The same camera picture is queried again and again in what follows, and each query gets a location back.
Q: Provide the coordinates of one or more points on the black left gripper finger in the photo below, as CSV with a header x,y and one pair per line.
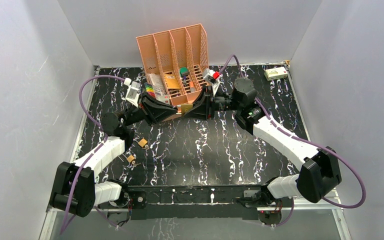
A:
x,y
156,107
158,115

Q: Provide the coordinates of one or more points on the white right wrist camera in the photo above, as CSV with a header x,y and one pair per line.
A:
x,y
213,78

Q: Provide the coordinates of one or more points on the green teal box in organizer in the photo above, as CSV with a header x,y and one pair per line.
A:
x,y
183,71

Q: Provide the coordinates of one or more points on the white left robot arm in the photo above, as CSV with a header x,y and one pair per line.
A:
x,y
75,189

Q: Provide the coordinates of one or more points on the grey-green small box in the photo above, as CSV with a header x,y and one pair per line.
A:
x,y
164,98

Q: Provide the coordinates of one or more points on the orange plastic file organizer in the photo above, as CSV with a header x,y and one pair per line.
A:
x,y
166,51

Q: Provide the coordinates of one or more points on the colourful highlighter marker pack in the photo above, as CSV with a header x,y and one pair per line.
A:
x,y
150,90

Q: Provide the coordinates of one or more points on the brass padlock upper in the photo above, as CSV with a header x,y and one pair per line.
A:
x,y
143,143

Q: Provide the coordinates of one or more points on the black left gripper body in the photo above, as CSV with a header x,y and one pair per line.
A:
x,y
144,108

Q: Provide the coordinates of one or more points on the white green small box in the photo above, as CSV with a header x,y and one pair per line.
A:
x,y
276,73

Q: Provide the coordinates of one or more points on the white paper sheet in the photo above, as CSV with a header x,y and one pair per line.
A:
x,y
157,83

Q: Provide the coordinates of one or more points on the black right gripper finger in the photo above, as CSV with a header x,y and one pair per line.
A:
x,y
205,100
198,112

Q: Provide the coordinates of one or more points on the yellow envelope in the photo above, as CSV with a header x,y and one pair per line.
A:
x,y
171,82

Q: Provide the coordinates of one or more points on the brass padlock lower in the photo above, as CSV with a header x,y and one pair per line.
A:
x,y
131,160

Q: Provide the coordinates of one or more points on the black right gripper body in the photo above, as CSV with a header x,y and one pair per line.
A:
x,y
224,102

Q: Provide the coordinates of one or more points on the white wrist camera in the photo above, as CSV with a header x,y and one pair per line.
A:
x,y
133,93
213,78

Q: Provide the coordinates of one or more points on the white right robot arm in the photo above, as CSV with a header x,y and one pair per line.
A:
x,y
319,171

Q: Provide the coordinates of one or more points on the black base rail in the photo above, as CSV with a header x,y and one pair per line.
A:
x,y
249,202

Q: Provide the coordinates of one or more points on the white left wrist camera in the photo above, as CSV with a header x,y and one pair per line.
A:
x,y
133,93

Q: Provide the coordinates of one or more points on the large brass padlock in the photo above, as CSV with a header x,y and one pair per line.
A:
x,y
182,109

